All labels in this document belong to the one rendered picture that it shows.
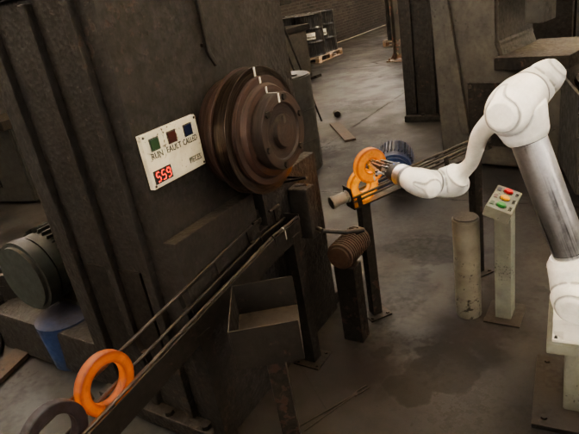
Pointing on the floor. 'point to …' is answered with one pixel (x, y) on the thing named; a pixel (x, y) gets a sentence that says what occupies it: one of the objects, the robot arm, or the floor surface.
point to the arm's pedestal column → (557, 394)
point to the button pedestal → (504, 262)
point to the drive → (40, 298)
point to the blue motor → (398, 151)
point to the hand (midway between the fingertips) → (369, 161)
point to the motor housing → (351, 282)
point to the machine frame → (113, 152)
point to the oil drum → (301, 78)
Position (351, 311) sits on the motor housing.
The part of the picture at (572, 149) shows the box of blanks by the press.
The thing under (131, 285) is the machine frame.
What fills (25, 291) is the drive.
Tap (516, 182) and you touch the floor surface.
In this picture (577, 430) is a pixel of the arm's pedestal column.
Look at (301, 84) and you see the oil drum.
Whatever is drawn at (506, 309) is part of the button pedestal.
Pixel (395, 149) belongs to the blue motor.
